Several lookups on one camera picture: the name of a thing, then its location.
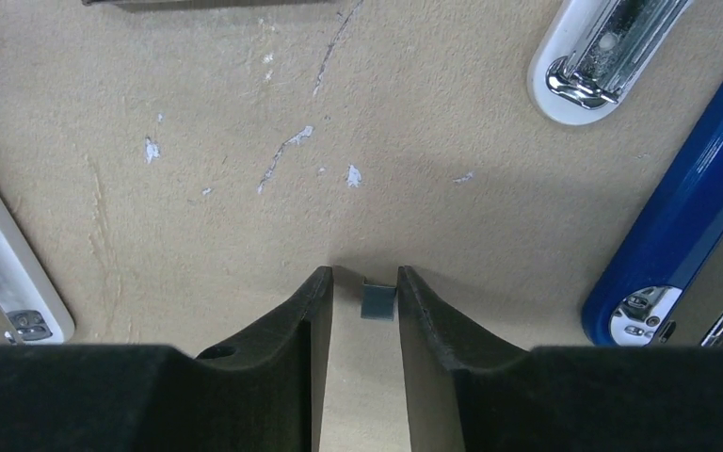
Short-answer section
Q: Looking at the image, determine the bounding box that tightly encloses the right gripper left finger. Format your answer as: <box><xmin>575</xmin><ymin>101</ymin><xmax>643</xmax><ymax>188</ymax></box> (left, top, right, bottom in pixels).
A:
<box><xmin>0</xmin><ymin>266</ymin><xmax>334</xmax><ymax>451</ymax></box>

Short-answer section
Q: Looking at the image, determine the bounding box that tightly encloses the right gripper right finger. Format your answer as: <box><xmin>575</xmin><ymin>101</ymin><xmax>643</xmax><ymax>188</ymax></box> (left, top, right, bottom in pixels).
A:
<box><xmin>397</xmin><ymin>266</ymin><xmax>723</xmax><ymax>451</ymax></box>

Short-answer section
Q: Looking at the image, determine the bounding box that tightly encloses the small staple strip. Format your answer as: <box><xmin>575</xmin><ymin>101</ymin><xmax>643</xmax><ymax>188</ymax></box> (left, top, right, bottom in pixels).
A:
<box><xmin>361</xmin><ymin>279</ymin><xmax>396</xmax><ymax>321</ymax></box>

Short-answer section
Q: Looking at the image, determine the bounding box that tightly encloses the blue lighter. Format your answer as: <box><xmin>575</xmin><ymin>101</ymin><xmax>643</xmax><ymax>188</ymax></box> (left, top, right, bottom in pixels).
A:
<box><xmin>581</xmin><ymin>82</ymin><xmax>723</xmax><ymax>347</ymax></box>

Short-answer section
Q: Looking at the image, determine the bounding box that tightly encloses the pink white eraser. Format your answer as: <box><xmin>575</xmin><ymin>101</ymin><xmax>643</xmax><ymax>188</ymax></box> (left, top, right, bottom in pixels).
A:
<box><xmin>527</xmin><ymin>0</ymin><xmax>692</xmax><ymax>126</ymax></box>

